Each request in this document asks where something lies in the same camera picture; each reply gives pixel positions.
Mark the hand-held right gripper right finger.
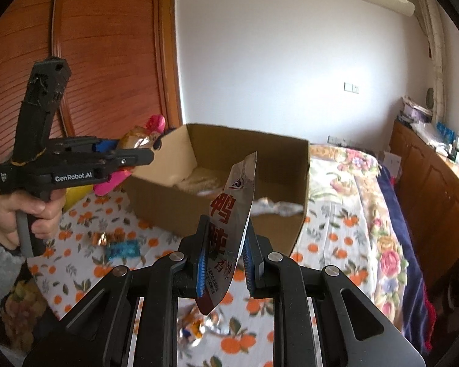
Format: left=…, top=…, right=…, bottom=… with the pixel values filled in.
left=244, top=225, right=426, bottom=367

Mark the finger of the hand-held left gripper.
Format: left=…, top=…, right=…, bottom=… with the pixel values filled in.
left=94, top=148, right=156, bottom=174
left=54, top=137, right=119, bottom=155

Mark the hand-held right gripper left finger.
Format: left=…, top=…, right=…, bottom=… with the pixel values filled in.
left=23, top=216, right=212, bottom=367

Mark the pink snack packet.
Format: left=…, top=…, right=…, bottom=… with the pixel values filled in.
left=93, top=113, right=167, bottom=196

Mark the red and white snack packet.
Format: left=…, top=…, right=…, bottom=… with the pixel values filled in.
left=197, top=152, right=258, bottom=316

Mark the cardboard box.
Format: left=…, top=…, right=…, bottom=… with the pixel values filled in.
left=121, top=123, right=311, bottom=258

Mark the orange snack packet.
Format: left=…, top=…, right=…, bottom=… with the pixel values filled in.
left=177, top=302, right=231, bottom=349

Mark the crinkled silver snack packet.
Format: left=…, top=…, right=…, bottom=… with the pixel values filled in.
left=251, top=198, right=305, bottom=217

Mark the blue glitter snack packet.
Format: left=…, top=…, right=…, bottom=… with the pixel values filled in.
left=106, top=240, right=141, bottom=260

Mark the small orange candy wrapper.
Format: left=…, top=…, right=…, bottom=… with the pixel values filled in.
left=87, top=231, right=111, bottom=248

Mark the person's left forearm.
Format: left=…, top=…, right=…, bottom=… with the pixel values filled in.
left=0, top=201, right=28, bottom=316

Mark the person's left hand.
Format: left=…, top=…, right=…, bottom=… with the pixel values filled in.
left=0, top=189, right=68, bottom=254

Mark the wooden louvered wardrobe door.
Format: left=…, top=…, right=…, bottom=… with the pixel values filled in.
left=53, top=0, right=185, bottom=144
left=0, top=0, right=64, bottom=203

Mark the orange-print tablecloth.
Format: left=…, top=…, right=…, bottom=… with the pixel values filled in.
left=26, top=157, right=369, bottom=367

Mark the floral bedspread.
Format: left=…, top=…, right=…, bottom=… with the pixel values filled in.
left=291, top=143, right=415, bottom=335

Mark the dark blue blanket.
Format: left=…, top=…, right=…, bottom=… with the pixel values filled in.
left=378, top=164, right=439, bottom=349

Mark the white paper bag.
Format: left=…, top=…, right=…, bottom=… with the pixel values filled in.
left=382, top=152, right=403, bottom=177

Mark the wooden cabinet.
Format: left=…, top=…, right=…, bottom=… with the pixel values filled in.
left=389, top=120, right=459, bottom=289

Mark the clear plastic bag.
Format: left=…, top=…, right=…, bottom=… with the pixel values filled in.
left=412, top=120, right=449, bottom=146

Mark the purple and white box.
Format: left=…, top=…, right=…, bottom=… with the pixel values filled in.
left=398, top=97, right=433, bottom=124

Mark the row of blue bottles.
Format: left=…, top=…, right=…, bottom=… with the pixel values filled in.
left=436, top=122, right=458, bottom=143

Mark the patterned curtain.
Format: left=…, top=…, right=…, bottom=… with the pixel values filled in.
left=413, top=0, right=451, bottom=124

